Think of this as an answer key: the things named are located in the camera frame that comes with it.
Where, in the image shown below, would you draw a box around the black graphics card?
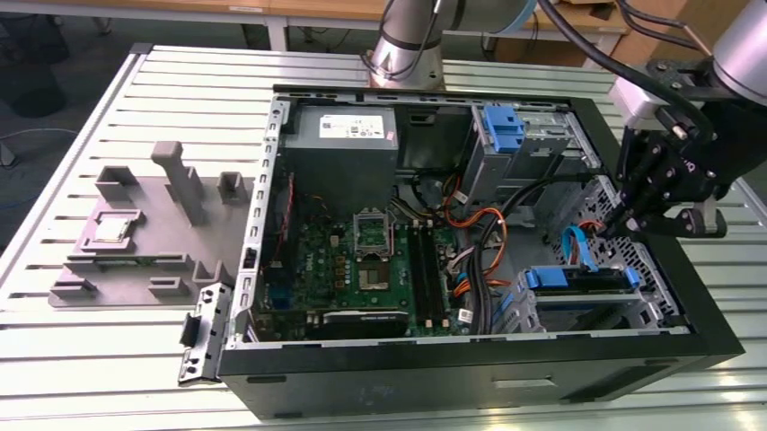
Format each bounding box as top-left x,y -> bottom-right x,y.
304,308 -> 412,340

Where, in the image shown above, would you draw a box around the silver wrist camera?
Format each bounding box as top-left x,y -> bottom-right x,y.
608,78 -> 678,129

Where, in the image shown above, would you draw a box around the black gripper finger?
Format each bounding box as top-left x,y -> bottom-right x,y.
597,128 -> 665,239
621,196 -> 728,240

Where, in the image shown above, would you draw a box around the CPU socket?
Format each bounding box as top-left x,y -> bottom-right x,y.
357,259 -> 401,294

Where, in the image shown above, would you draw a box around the orange power wire bundle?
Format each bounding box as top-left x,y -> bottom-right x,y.
442,179 -> 512,300

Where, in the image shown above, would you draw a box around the black chair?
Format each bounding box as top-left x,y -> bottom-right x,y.
0,13 -> 71,119

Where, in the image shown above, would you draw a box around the blue drive release latch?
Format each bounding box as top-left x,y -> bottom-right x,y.
481,105 -> 525,154

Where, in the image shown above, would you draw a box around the thin red wire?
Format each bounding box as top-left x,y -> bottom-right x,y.
269,172 -> 296,268

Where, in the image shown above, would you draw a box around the metal disk bay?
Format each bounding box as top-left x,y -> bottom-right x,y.
514,264 -> 681,333

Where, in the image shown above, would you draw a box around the black plastic shroud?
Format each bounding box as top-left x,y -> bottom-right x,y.
394,106 -> 474,174

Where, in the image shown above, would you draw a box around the black RAM slot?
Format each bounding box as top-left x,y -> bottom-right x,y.
406,218 -> 433,328
424,218 -> 452,328

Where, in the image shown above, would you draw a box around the metal hinged case bracket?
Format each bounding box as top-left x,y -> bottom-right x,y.
177,281 -> 233,387

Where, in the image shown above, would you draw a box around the black wrist mounting plate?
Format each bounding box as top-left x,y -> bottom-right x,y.
642,57 -> 767,102

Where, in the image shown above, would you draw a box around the green RAM stick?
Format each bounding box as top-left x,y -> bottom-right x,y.
87,257 -> 158,268

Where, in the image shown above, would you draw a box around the yellow black power wires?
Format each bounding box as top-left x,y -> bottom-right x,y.
388,197 -> 436,222

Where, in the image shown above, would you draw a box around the metal optical drive cage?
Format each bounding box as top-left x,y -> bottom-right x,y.
464,102 -> 600,212

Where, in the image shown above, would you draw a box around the black PC case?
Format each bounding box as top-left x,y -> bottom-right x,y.
216,83 -> 748,421

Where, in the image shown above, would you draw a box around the metal socket cover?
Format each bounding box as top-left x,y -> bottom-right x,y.
350,207 -> 396,261

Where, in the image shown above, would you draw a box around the grey power supply unit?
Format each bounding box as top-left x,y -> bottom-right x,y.
281,103 -> 401,212

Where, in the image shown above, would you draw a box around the brown wooden cabinet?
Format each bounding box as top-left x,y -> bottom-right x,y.
604,0 -> 767,77

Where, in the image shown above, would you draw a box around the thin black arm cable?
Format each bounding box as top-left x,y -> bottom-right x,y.
616,0 -> 713,55

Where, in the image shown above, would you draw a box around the hard disk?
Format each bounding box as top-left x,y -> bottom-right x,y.
525,265 -> 641,295

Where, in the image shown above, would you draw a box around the silver CPU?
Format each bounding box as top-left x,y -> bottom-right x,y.
94,217 -> 132,242

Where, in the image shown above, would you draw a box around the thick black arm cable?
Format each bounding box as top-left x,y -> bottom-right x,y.
536,0 -> 717,145

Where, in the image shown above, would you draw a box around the green motherboard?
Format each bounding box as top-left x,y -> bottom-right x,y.
250,197 -> 480,340

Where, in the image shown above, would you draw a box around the blue wire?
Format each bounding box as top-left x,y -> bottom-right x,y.
564,225 -> 600,273

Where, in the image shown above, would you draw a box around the grey parts rack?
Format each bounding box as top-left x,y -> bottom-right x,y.
46,141 -> 256,311

